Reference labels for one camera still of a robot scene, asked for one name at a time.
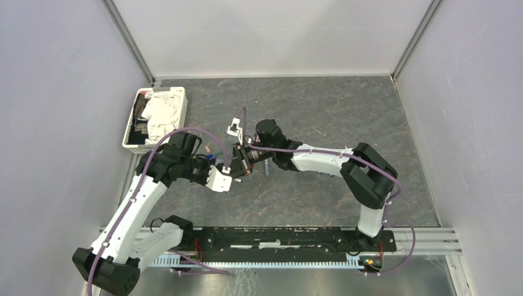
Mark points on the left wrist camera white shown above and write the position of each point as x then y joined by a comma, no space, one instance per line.
219,179

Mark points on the white cloth in basket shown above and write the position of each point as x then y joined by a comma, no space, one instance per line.
163,113

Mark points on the white plastic basket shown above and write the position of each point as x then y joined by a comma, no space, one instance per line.
136,129

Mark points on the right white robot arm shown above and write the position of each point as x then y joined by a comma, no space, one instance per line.
367,174

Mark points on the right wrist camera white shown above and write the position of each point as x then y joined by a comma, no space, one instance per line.
235,128

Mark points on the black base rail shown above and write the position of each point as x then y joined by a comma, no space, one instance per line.
286,244

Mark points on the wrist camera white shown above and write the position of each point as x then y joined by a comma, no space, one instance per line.
219,179
235,128

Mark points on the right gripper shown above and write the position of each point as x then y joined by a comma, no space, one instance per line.
200,167

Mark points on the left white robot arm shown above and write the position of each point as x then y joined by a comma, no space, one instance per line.
114,262

